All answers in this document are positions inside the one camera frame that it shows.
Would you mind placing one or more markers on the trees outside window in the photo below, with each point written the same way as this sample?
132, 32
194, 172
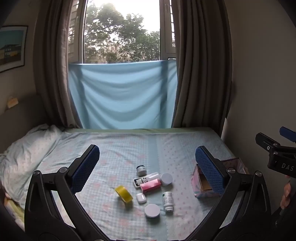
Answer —
120, 34

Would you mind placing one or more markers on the white pill bottle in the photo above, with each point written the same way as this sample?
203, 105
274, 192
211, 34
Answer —
167, 200

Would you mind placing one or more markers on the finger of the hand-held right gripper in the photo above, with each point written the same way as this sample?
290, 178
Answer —
266, 141
288, 134

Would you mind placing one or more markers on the cardboard storage box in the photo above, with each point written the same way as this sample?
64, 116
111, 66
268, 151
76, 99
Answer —
198, 185

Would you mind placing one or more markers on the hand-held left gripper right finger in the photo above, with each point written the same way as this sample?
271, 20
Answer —
209, 171

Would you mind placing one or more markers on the light blue hanging cloth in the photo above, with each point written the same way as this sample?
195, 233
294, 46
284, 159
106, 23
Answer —
120, 97

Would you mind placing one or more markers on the small dark jar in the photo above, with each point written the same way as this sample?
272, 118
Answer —
141, 171

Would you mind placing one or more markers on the checked blue pillow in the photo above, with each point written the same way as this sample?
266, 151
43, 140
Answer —
25, 157

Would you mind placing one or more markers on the brown curtain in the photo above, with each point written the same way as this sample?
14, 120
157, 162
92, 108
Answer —
203, 69
50, 69

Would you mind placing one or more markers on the white printed lotion bottle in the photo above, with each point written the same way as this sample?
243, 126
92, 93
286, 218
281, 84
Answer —
145, 181

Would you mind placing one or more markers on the pale yellow cloth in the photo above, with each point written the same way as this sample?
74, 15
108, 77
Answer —
13, 209

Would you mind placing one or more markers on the framed wall picture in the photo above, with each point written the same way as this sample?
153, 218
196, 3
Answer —
11, 48

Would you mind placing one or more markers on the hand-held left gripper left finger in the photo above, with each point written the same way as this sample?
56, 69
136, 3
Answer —
85, 169

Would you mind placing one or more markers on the white round jar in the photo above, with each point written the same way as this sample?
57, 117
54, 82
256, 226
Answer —
166, 178

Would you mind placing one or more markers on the white round lid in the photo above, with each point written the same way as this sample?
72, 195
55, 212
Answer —
152, 210

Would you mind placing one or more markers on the small tan object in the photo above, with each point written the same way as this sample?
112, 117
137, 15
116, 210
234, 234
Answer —
12, 102

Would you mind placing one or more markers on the pink carton box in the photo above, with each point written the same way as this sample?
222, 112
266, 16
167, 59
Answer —
150, 185

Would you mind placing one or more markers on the window frame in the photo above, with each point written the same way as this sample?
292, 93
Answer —
167, 30

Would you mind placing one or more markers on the yellow tape roll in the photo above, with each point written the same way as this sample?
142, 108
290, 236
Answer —
120, 190

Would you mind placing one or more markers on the white earbuds case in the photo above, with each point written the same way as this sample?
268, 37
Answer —
141, 198

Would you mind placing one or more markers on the checked blue bed sheet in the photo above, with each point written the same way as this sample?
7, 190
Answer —
111, 148

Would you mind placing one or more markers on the person's right hand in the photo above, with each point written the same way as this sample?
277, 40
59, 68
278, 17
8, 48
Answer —
286, 194

